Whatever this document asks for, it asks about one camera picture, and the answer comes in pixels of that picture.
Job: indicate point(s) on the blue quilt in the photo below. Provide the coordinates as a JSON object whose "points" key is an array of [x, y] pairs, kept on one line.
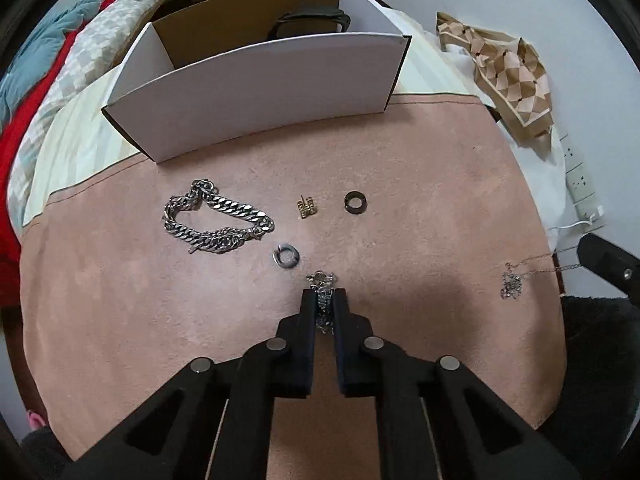
{"points": [[45, 35]]}

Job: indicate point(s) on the white power strip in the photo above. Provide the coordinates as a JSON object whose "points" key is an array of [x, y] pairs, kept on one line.
{"points": [[580, 180]]}

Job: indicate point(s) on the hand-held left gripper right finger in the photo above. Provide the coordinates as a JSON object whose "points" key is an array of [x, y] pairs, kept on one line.
{"points": [[343, 341]]}

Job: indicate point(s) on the cream striped bedsheet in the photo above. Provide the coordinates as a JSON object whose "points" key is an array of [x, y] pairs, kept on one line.
{"points": [[75, 150]]}

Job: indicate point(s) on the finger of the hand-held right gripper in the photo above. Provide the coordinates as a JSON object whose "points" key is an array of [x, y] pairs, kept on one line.
{"points": [[607, 262]]}

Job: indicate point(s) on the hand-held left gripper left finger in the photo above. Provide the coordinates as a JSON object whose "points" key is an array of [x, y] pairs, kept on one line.
{"points": [[307, 341]]}

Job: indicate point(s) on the pink suede mat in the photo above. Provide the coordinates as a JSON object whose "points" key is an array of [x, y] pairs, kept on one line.
{"points": [[425, 170]]}

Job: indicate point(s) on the white cardboard box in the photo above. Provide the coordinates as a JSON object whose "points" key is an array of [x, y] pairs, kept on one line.
{"points": [[260, 95]]}

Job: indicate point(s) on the beige patterned scarf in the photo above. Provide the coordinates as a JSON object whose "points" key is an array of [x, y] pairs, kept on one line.
{"points": [[510, 75]]}

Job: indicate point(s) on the black band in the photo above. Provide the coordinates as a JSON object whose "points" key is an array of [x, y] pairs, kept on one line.
{"points": [[310, 15]]}

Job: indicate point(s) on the red blanket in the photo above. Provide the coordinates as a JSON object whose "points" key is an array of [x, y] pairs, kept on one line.
{"points": [[15, 125]]}

